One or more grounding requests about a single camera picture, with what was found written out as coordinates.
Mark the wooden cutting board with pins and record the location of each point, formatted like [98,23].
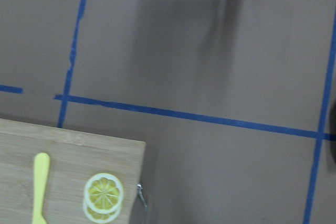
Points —
[74,158]

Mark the yellow plastic knife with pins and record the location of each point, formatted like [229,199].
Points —
[41,173]

